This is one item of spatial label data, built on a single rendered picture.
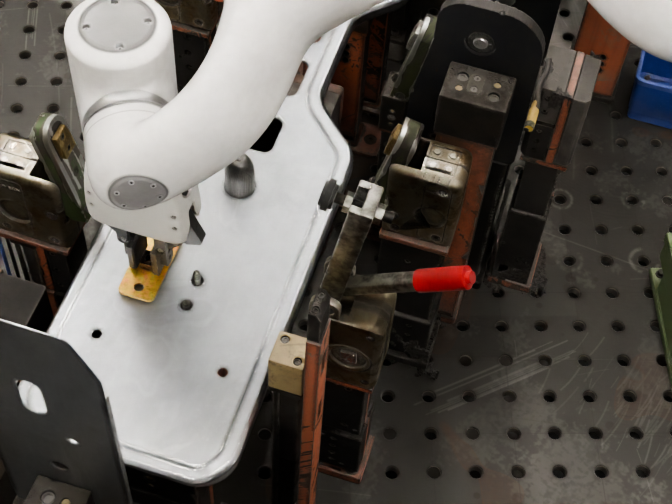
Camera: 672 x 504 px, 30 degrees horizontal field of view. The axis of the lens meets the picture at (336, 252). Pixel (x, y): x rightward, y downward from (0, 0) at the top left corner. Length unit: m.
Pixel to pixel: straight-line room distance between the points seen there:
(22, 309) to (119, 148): 0.37
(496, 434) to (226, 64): 0.74
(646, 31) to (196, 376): 0.53
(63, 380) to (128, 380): 0.31
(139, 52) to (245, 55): 0.09
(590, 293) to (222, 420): 0.64
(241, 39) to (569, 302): 0.81
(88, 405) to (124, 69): 0.26
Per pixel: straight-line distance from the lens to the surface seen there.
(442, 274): 1.11
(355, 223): 1.06
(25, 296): 1.30
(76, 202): 1.31
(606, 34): 1.77
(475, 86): 1.28
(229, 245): 1.29
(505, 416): 1.55
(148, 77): 1.00
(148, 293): 1.25
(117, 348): 1.23
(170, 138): 0.95
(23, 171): 1.31
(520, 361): 1.59
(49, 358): 0.89
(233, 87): 0.94
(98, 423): 0.95
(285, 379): 1.17
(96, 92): 1.01
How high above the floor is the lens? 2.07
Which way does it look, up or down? 56 degrees down
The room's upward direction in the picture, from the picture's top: 5 degrees clockwise
